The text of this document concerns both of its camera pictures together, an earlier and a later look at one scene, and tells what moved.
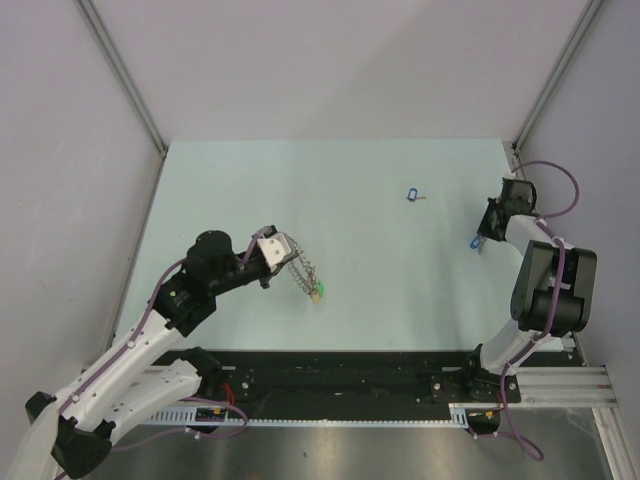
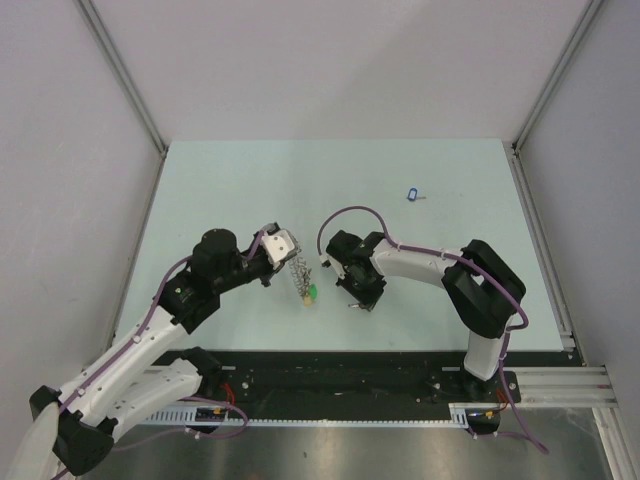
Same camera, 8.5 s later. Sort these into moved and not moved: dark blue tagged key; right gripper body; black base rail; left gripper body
Moved: right gripper body
Not moved: left gripper body; dark blue tagged key; black base rail
